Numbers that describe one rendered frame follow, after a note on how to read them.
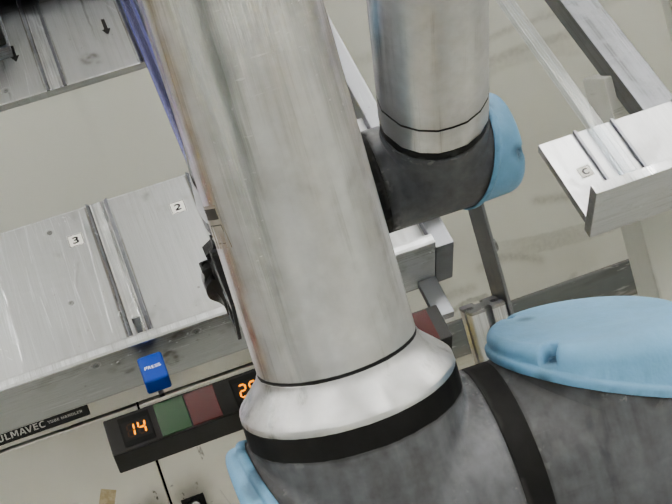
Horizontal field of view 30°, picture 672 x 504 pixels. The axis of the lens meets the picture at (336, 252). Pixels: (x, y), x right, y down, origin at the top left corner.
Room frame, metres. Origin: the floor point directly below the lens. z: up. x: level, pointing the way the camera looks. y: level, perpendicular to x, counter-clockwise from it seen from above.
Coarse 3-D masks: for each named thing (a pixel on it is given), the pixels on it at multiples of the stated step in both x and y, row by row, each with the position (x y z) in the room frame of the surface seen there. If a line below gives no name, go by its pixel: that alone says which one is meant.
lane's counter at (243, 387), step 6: (252, 372) 1.16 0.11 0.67; (234, 378) 1.16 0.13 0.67; (240, 378) 1.16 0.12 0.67; (246, 378) 1.16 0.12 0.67; (252, 378) 1.15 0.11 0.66; (234, 384) 1.15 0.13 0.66; (240, 384) 1.15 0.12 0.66; (246, 384) 1.15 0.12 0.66; (234, 390) 1.15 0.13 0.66; (240, 390) 1.15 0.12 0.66; (246, 390) 1.15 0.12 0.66; (234, 396) 1.14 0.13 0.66; (240, 396) 1.14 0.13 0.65; (240, 402) 1.14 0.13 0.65
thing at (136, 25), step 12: (120, 0) 1.53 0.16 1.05; (132, 0) 1.52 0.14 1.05; (132, 12) 1.51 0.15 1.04; (132, 24) 1.49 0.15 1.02; (144, 36) 1.48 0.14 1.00; (144, 48) 1.46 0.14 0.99; (144, 60) 1.45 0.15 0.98; (156, 72) 1.43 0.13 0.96; (156, 84) 1.42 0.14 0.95; (168, 108) 1.39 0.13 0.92; (180, 144) 1.35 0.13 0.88
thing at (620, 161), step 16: (496, 0) 1.39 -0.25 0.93; (512, 0) 1.38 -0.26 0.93; (512, 16) 1.36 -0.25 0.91; (528, 32) 1.34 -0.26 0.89; (544, 48) 1.32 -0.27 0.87; (544, 64) 1.30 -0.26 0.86; (560, 64) 1.30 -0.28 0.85; (560, 80) 1.28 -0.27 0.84; (576, 96) 1.26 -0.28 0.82; (576, 112) 1.25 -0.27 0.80; (592, 112) 1.24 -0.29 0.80; (592, 128) 1.23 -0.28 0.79; (608, 144) 1.21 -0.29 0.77; (624, 160) 1.19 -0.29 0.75
